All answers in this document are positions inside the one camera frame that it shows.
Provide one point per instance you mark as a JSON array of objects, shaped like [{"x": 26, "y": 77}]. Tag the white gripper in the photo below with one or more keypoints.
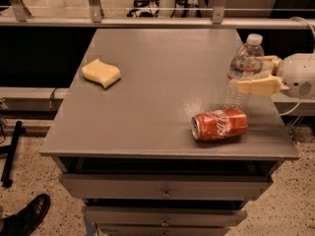
[{"x": 297, "y": 74}]

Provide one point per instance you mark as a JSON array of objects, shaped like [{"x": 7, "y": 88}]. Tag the clear plastic water bottle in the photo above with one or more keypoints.
[{"x": 245, "y": 63}]

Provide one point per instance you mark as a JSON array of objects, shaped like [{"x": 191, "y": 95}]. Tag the red coke can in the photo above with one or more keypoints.
[{"x": 219, "y": 124}]

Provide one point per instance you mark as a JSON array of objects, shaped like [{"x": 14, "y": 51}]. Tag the grey drawer cabinet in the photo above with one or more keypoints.
[{"x": 141, "y": 124}]

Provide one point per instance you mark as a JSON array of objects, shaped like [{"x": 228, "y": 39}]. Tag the black office chair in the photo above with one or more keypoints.
[{"x": 144, "y": 8}]

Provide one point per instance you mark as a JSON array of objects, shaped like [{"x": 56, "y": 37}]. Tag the yellow sponge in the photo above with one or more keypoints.
[{"x": 101, "y": 73}]

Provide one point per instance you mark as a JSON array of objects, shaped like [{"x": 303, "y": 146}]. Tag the grey top drawer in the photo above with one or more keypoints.
[{"x": 166, "y": 187}]

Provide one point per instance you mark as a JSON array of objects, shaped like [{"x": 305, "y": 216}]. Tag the grey drawer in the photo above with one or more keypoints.
[
  {"x": 166, "y": 187},
  {"x": 137, "y": 230},
  {"x": 162, "y": 216}
]

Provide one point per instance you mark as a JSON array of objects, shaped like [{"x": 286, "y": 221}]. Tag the grey middle drawer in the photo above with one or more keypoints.
[{"x": 162, "y": 216}]

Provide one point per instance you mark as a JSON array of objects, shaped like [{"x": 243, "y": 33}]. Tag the grey bottom drawer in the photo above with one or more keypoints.
[{"x": 137, "y": 230}]

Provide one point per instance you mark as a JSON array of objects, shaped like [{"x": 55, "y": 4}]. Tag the metal railing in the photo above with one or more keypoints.
[{"x": 94, "y": 13}]

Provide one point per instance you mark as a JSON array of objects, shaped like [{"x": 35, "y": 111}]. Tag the black metal pole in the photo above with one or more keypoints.
[{"x": 9, "y": 151}]

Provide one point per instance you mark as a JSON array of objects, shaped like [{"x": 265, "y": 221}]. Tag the black leather shoe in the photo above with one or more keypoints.
[{"x": 25, "y": 222}]

